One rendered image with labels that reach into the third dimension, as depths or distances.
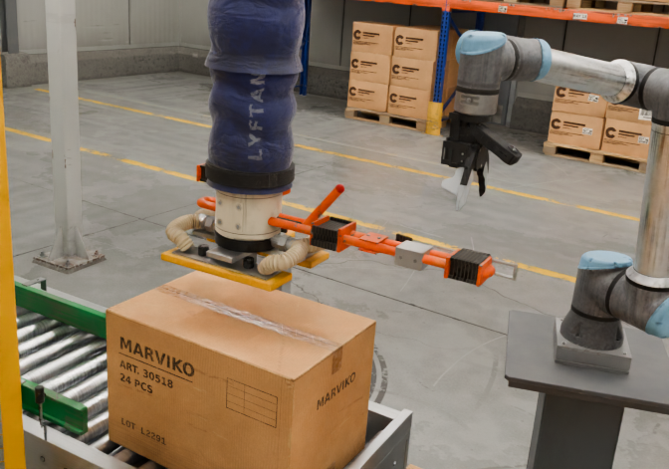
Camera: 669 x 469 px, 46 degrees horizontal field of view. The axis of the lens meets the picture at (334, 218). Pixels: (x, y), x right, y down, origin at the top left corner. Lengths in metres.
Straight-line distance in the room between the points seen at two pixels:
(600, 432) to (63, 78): 3.48
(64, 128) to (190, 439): 3.04
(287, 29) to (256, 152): 0.30
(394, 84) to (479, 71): 8.28
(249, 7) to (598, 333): 1.41
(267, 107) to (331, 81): 9.95
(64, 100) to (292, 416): 3.29
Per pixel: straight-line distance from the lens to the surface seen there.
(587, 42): 10.33
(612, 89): 2.18
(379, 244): 1.83
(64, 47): 4.80
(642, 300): 2.34
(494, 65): 1.66
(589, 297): 2.46
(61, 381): 2.67
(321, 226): 1.90
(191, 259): 2.02
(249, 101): 1.86
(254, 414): 1.93
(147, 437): 2.23
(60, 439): 2.29
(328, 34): 11.98
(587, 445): 2.63
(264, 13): 1.83
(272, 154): 1.89
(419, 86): 9.75
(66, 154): 4.90
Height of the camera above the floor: 1.84
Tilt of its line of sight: 18 degrees down
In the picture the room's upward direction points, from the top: 4 degrees clockwise
